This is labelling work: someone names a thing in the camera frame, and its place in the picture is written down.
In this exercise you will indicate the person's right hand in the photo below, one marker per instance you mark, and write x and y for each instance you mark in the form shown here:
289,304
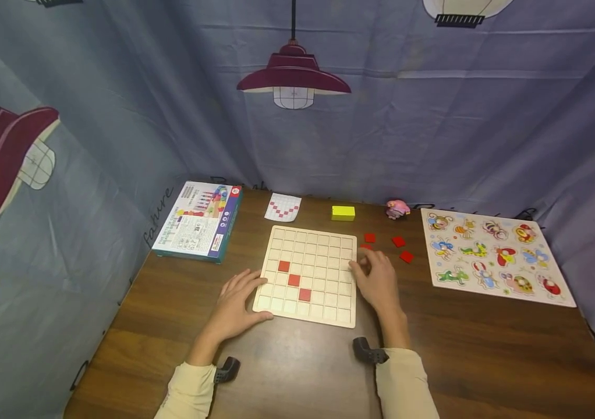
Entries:
380,285

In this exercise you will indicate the person's left hand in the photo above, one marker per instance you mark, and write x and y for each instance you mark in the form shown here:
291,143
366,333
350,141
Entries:
234,311

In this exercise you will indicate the person's right thumb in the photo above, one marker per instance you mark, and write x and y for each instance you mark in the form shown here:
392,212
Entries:
356,274

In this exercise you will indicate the person's right fingers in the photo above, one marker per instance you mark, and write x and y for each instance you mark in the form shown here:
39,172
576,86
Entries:
373,261

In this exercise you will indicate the person's left thumb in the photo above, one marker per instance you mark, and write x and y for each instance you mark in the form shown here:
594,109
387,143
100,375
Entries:
262,318

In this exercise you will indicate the person's left fingers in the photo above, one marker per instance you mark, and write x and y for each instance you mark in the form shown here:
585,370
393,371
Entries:
237,280

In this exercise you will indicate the person's left index finger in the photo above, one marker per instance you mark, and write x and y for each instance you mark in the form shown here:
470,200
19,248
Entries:
256,285

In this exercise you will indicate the wooden grid board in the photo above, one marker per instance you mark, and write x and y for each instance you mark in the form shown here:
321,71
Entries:
323,291

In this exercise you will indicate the person's left forearm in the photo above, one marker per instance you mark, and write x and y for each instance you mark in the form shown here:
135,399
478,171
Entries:
190,387

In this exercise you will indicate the person's right forearm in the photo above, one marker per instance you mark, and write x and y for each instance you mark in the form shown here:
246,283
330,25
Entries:
405,378

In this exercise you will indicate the yellow rectangular block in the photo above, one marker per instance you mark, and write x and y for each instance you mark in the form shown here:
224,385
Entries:
343,213

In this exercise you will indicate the pink toy figure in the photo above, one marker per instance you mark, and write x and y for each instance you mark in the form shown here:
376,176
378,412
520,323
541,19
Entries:
397,209

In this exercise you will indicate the colourful printed game box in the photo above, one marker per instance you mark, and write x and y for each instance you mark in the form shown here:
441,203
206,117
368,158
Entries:
198,224

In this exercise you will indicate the white card red square pattern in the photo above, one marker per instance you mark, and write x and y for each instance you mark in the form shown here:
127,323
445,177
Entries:
283,208

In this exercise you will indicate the set of animal puzzle pieces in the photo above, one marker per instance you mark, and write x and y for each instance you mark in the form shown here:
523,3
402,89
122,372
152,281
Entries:
496,256

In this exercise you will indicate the animal peg puzzle board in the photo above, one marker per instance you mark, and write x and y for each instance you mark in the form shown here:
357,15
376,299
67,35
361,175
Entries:
559,291

